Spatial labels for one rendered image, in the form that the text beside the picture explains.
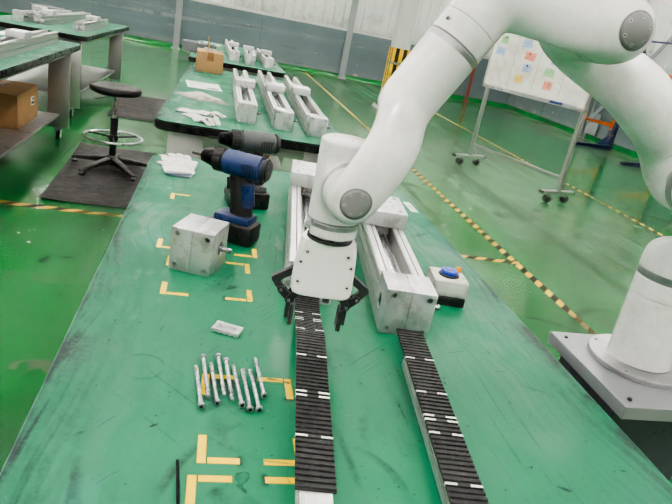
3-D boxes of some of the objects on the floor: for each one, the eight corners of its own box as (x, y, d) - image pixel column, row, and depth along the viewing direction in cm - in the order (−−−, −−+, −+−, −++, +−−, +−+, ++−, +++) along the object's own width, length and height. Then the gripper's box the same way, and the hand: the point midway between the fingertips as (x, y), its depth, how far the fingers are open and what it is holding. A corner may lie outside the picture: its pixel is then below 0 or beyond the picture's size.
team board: (449, 162, 737) (493, -8, 669) (478, 164, 763) (524, 0, 695) (541, 203, 620) (606, 2, 552) (573, 204, 646) (638, 11, 578)
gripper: (380, 230, 103) (359, 321, 109) (278, 214, 100) (263, 307, 107) (386, 246, 96) (363, 342, 102) (277, 229, 93) (261, 328, 100)
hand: (313, 318), depth 104 cm, fingers open, 8 cm apart
